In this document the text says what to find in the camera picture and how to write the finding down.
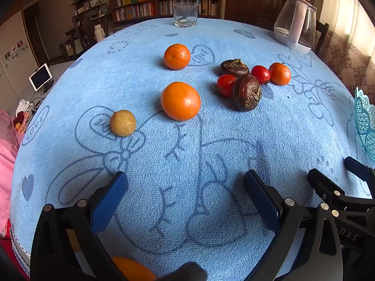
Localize dark wooden chair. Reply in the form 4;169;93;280
311;20;329;56

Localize teal lace plastic basket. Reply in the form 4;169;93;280
353;87;375;153

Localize white cloth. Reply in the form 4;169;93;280
16;100;32;115

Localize black cables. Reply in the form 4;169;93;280
28;89;52;116

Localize small orange mandarin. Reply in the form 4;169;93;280
268;62;292;86

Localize red tomato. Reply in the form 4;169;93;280
251;65;271;85
215;74;237;98

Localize large smooth orange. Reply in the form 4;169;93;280
111;256;158;281
161;81;202;122

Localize dark brown water chestnut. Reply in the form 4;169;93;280
220;59;250;77
232;74;262;112

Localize light blue printed tablecloth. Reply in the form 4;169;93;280
10;18;374;281

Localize pink dotted blanket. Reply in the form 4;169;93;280
0;109;19;240

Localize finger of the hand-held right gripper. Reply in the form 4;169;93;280
344;156;375;182
307;168;350;205

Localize clear drinking glass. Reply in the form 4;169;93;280
173;3;199;28

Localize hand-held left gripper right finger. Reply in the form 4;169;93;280
244;169;343;281

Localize tan round longan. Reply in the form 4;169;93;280
110;110;137;137

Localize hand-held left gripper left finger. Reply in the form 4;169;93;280
30;170;129;281

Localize wooden bookshelf with books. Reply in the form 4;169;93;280
108;0;222;24

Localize patterned curtain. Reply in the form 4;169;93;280
318;0;375;100

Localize dark wooden shelving rack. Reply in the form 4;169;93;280
60;0;111;57

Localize dimpled orange mandarin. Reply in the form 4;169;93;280
163;44;191;71

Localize white wardrobe with stickers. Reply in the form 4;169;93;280
0;10;40;107

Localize glass pitcher with white handle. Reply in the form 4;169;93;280
273;0;318;55

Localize white tablet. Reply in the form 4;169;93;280
29;63;53;92

